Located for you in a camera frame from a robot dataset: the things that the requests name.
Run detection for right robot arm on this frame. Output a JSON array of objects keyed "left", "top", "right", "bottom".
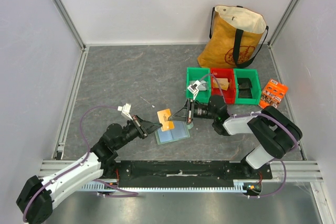
[{"left": 169, "top": 95, "right": 302, "bottom": 179}]

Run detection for black cards in bin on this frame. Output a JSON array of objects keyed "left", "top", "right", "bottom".
[{"left": 237, "top": 78, "right": 253, "bottom": 99}]

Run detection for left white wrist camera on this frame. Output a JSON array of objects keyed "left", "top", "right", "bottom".
[{"left": 117, "top": 103, "right": 133, "bottom": 121}]

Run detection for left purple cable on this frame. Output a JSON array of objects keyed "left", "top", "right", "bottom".
[{"left": 23, "top": 105, "right": 140, "bottom": 222}]

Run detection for brown cards in bin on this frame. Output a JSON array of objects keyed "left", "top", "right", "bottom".
[{"left": 213, "top": 78, "right": 230, "bottom": 91}]

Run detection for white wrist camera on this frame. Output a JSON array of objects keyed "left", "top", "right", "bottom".
[
  {"left": 187, "top": 82, "right": 200, "bottom": 100},
  {"left": 117, "top": 103, "right": 133, "bottom": 121}
]

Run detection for light green card holder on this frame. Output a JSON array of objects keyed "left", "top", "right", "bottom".
[{"left": 155, "top": 121, "right": 193, "bottom": 145}]

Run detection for green bin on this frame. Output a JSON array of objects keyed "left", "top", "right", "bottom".
[
  {"left": 234, "top": 69, "right": 261, "bottom": 105},
  {"left": 186, "top": 67, "right": 212, "bottom": 103}
]

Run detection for purple cable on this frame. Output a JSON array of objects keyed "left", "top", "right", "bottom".
[
  {"left": 199, "top": 73, "right": 300, "bottom": 198},
  {"left": 23, "top": 105, "right": 140, "bottom": 222}
]

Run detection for grey cable duct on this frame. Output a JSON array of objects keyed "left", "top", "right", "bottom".
[{"left": 78, "top": 181, "right": 247, "bottom": 193}]

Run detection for silver cards in bin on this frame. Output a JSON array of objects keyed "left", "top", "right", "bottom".
[{"left": 189, "top": 80, "right": 208, "bottom": 91}]

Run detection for aluminium frame rail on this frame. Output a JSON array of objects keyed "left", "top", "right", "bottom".
[{"left": 36, "top": 159, "right": 323, "bottom": 183}]

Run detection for orange packet box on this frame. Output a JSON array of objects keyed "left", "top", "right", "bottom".
[{"left": 259, "top": 79, "right": 288, "bottom": 109}]

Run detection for red bin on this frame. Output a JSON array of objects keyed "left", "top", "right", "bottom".
[{"left": 210, "top": 68, "right": 236, "bottom": 104}]

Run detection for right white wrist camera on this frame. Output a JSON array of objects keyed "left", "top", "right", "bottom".
[{"left": 187, "top": 82, "right": 200, "bottom": 100}]

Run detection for right green bin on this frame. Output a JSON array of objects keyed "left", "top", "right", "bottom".
[{"left": 234, "top": 69, "right": 261, "bottom": 105}]

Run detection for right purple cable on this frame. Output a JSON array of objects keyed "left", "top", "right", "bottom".
[{"left": 199, "top": 73, "right": 300, "bottom": 198}]

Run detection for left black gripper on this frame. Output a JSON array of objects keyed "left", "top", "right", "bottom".
[{"left": 114, "top": 114, "right": 162, "bottom": 150}]

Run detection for yellow tote bag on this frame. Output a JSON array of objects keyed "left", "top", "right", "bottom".
[{"left": 197, "top": 5, "right": 269, "bottom": 69}]

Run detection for orange credit card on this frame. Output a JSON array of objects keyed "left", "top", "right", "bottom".
[{"left": 157, "top": 109, "right": 175, "bottom": 132}]

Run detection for left green bin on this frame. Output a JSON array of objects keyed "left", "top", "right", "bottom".
[{"left": 186, "top": 67, "right": 212, "bottom": 103}]

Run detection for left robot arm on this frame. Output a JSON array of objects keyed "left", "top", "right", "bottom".
[{"left": 16, "top": 115, "right": 162, "bottom": 223}]

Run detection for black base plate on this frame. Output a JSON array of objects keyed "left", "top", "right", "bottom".
[{"left": 102, "top": 161, "right": 272, "bottom": 187}]

